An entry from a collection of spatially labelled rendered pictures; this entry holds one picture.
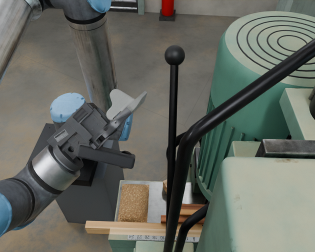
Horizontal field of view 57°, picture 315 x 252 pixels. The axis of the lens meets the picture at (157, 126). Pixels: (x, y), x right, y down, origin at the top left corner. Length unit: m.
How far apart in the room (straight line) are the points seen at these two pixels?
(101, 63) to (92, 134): 0.40
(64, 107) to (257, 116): 0.98
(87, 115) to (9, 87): 2.37
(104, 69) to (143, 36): 2.35
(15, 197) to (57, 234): 1.38
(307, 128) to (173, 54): 0.28
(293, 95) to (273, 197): 0.12
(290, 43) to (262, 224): 0.25
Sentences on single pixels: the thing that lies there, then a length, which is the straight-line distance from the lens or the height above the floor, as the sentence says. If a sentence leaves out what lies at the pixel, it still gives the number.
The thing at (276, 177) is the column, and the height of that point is 1.52.
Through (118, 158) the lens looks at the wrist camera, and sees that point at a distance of 0.59.
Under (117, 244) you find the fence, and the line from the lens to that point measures 0.84.
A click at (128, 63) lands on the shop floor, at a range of 2.91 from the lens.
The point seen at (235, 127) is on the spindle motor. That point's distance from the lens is 0.39.
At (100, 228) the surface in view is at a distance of 0.84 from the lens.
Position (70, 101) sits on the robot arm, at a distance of 1.26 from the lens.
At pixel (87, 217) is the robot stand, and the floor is 0.10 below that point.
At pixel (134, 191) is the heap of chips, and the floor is 0.93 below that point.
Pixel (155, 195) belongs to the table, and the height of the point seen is 0.90.
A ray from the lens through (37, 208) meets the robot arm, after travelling 0.62.
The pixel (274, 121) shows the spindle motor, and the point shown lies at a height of 1.45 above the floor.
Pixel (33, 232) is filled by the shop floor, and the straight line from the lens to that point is 1.97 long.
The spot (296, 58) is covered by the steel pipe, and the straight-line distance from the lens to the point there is 0.21.
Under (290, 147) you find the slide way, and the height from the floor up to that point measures 1.52.
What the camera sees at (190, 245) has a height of 1.30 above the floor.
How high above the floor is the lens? 1.70
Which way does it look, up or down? 48 degrees down
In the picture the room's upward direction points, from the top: straight up
